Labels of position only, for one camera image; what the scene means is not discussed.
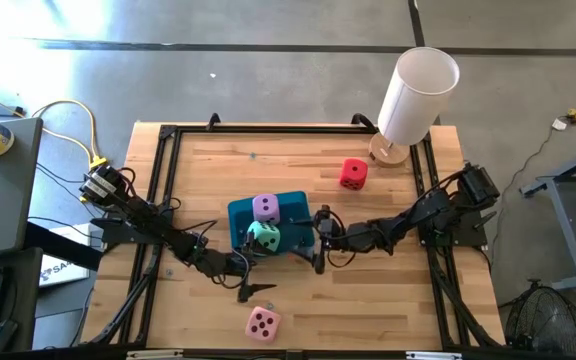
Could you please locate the blue plastic bin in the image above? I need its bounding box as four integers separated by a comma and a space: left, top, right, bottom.
226, 189, 317, 258

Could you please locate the yellow cable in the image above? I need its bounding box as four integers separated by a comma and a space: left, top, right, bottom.
0, 83, 110, 169

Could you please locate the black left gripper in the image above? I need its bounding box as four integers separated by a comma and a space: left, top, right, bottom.
192, 231, 279, 304

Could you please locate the white cardboard box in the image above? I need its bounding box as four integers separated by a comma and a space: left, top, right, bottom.
37, 223, 105, 289

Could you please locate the white shade table lamp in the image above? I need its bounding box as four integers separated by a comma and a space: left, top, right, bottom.
368, 45, 462, 169

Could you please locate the large red foam die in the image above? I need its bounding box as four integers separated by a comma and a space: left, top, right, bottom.
338, 157, 370, 192

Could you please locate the large pink foam die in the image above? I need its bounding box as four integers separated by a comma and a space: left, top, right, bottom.
244, 305, 283, 345

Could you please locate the black aluminium table frame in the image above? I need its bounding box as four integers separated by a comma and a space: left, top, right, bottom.
80, 112, 508, 351

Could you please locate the grey metal stand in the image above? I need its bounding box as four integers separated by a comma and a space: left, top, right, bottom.
519, 137, 576, 293

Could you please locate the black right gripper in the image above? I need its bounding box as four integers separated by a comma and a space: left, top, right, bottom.
286, 203, 354, 276

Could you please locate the large green foam die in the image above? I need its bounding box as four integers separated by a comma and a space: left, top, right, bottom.
245, 219, 283, 253

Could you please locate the black wire-guard fan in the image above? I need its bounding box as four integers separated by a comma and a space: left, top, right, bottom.
504, 278, 576, 360

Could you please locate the large purple foam die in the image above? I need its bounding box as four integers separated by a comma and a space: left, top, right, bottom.
251, 192, 282, 225

